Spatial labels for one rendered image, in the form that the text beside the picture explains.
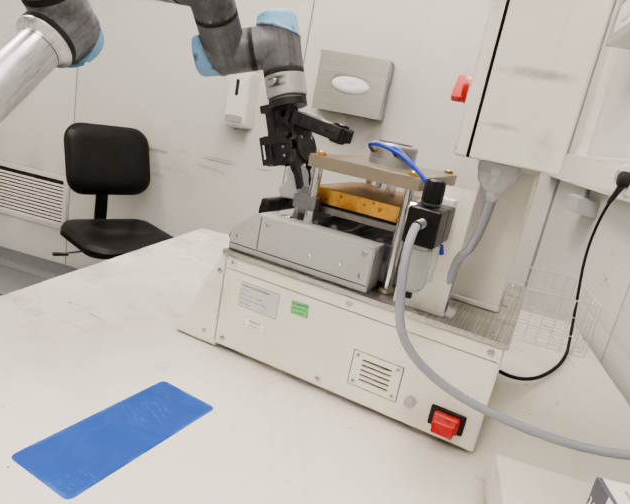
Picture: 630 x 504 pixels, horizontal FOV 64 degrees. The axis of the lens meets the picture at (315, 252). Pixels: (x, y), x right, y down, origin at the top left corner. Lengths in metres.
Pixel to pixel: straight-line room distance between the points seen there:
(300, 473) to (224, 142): 2.08
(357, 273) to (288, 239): 0.12
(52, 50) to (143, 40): 1.66
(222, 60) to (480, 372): 0.67
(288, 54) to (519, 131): 0.45
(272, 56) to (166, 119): 1.80
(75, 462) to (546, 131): 0.66
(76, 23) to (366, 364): 0.87
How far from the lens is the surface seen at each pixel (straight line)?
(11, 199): 3.37
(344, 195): 0.80
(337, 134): 0.89
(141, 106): 2.80
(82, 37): 1.21
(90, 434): 0.70
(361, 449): 0.73
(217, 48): 0.95
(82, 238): 2.38
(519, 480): 0.71
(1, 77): 1.11
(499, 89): 0.69
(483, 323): 0.76
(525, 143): 0.68
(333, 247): 0.75
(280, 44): 0.95
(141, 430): 0.70
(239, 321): 0.86
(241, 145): 2.53
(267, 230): 0.80
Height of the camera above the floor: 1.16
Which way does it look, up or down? 15 degrees down
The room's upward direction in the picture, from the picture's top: 11 degrees clockwise
